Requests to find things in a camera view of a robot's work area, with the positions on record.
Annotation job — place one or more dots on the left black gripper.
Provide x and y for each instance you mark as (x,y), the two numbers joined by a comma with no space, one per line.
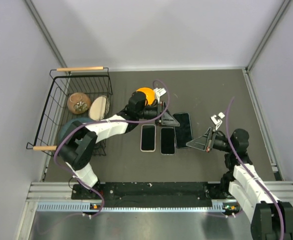
(167,119)

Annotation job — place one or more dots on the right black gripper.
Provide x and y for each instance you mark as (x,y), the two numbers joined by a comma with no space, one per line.
(203,142)

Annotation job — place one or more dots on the clear transparent phone case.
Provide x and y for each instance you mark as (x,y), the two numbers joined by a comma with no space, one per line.
(167,154)

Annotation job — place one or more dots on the black phone case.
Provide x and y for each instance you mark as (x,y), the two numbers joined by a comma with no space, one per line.
(183,133)

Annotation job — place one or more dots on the beige phone case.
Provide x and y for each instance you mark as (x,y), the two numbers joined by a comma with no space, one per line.
(148,150)

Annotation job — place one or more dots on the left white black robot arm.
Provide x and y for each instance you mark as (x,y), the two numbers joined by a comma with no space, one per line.
(78,158)

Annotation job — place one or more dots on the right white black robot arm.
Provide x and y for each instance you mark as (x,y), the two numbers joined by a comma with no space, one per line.
(270,218)

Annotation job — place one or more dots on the orange bowl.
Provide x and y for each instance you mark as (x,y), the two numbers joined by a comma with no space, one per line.
(149,95)

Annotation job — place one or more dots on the beige oval plate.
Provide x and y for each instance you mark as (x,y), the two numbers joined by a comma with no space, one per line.
(99,108)

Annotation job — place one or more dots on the blue grey ceramic bowl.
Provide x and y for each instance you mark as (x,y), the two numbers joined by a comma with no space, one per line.
(66,127)

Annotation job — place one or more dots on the brown ceramic vase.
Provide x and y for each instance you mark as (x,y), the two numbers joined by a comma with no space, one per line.
(78,103)

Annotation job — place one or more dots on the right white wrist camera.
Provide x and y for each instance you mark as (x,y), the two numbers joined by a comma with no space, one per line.
(217,120)

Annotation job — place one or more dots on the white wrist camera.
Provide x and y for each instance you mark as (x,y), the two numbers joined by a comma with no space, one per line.
(158,92)
(217,120)

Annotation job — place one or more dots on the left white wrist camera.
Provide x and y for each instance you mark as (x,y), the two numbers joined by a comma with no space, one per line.
(158,92)

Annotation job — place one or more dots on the grey cable duct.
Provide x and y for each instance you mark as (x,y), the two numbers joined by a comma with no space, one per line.
(88,207)

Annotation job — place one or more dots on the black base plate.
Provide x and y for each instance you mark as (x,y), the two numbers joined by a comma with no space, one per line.
(201,190)

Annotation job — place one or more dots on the black wire basket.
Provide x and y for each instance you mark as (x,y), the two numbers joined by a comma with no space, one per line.
(94,82)

